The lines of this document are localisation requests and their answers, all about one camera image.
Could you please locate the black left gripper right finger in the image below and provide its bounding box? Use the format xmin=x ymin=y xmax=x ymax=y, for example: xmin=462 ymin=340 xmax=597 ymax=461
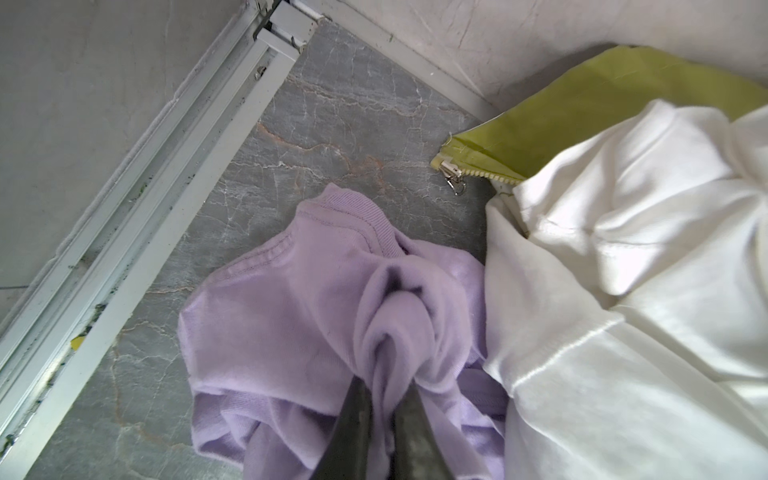
xmin=392 ymin=383 xmax=454 ymax=480

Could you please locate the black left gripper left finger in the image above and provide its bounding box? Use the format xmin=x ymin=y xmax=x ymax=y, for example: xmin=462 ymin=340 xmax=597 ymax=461
xmin=311 ymin=377 xmax=373 ymax=480

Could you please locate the lilac purple sweatshirt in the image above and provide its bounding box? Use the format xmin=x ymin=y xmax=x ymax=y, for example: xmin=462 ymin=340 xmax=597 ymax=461
xmin=178 ymin=185 xmax=507 ymax=479

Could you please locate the white cloth garment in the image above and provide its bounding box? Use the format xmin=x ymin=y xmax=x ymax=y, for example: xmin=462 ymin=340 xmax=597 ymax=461
xmin=484 ymin=100 xmax=767 ymax=479

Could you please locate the green patterned zip cloth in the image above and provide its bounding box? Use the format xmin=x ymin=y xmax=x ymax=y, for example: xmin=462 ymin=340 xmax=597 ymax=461
xmin=430 ymin=45 xmax=767 ymax=195

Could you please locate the aluminium floor rail left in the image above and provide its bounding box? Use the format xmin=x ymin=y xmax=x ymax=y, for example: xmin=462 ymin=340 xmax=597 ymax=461
xmin=1 ymin=1 xmax=317 ymax=479

